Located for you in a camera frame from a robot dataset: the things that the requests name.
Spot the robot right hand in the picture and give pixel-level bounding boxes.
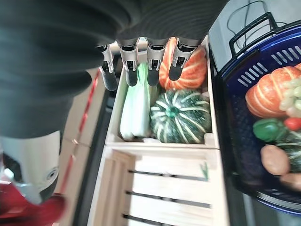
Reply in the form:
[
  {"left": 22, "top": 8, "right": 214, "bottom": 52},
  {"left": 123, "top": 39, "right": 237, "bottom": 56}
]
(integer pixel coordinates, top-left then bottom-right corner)
[{"left": 0, "top": 0, "right": 228, "bottom": 206}]

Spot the blue plastic shopping basket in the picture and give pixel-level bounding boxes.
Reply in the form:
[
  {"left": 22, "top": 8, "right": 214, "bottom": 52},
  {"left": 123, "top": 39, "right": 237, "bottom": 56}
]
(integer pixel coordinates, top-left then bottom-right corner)
[{"left": 213, "top": 20, "right": 301, "bottom": 216}]

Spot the cardboard box with red tape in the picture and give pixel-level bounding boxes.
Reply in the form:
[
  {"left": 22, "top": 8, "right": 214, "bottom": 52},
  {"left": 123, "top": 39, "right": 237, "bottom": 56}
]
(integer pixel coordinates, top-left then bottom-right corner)
[
  {"left": 53, "top": 138, "right": 99, "bottom": 226},
  {"left": 63, "top": 70, "right": 106, "bottom": 148}
]

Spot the pale wooden crate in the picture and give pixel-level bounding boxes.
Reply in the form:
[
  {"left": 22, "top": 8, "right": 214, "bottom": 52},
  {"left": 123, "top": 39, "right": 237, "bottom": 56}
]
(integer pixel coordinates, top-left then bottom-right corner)
[
  {"left": 104, "top": 35, "right": 221, "bottom": 149},
  {"left": 87, "top": 145, "right": 231, "bottom": 226}
]

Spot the pale green celery bunch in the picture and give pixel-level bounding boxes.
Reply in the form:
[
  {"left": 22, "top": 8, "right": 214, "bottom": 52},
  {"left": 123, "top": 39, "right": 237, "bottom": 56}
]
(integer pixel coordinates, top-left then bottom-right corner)
[{"left": 119, "top": 62, "right": 160, "bottom": 139}]

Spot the orange striped pumpkin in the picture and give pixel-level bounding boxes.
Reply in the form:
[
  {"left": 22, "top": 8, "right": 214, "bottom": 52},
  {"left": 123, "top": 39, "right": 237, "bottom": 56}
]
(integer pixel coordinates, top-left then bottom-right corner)
[
  {"left": 159, "top": 37, "right": 207, "bottom": 90},
  {"left": 245, "top": 66, "right": 301, "bottom": 118}
]

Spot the dark green striped pumpkin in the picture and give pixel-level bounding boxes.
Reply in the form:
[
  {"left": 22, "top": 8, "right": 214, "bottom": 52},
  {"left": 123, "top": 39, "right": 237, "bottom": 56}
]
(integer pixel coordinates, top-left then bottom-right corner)
[
  {"left": 274, "top": 129, "right": 301, "bottom": 174},
  {"left": 150, "top": 89, "right": 212, "bottom": 144}
]

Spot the red round object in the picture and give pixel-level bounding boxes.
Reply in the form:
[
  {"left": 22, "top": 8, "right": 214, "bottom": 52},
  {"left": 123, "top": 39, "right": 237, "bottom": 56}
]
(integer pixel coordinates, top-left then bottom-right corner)
[{"left": 0, "top": 183, "right": 67, "bottom": 226}]

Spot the small green leaf scrap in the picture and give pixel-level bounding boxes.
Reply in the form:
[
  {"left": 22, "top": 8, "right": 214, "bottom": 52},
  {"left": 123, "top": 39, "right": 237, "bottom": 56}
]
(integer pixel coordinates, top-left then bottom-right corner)
[{"left": 199, "top": 162, "right": 210, "bottom": 182}]

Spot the green bell pepper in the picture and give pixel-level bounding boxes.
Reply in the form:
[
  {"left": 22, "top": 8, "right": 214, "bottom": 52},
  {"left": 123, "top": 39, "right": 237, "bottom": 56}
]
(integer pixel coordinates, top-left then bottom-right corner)
[{"left": 253, "top": 118, "right": 289, "bottom": 143}]

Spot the green grape bunch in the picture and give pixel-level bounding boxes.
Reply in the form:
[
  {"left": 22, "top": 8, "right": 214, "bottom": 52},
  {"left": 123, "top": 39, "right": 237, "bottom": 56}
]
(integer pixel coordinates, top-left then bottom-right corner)
[{"left": 279, "top": 77, "right": 301, "bottom": 118}]

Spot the brown sweet potato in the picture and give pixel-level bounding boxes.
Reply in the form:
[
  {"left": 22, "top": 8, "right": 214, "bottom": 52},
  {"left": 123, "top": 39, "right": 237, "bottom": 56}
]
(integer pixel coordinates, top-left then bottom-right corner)
[
  {"left": 260, "top": 144, "right": 291, "bottom": 176},
  {"left": 279, "top": 173, "right": 301, "bottom": 191}
]

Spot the red tomato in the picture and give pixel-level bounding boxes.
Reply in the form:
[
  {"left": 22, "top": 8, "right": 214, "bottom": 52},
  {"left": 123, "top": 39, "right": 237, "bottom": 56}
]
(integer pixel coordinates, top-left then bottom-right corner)
[{"left": 284, "top": 117, "right": 301, "bottom": 131}]

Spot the black shelf frame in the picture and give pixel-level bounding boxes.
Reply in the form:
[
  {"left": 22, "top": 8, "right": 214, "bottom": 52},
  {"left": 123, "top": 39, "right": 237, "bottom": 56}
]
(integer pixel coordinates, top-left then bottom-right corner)
[{"left": 70, "top": 77, "right": 118, "bottom": 226}]

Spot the black cable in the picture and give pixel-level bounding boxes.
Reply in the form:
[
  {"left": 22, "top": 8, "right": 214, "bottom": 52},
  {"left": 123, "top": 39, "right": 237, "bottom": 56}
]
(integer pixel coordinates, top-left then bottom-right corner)
[{"left": 227, "top": 0, "right": 286, "bottom": 48}]

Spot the black basket handle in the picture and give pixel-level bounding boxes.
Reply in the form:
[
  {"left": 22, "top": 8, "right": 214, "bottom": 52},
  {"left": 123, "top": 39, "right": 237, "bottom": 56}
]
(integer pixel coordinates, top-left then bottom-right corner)
[{"left": 229, "top": 13, "right": 279, "bottom": 58}]

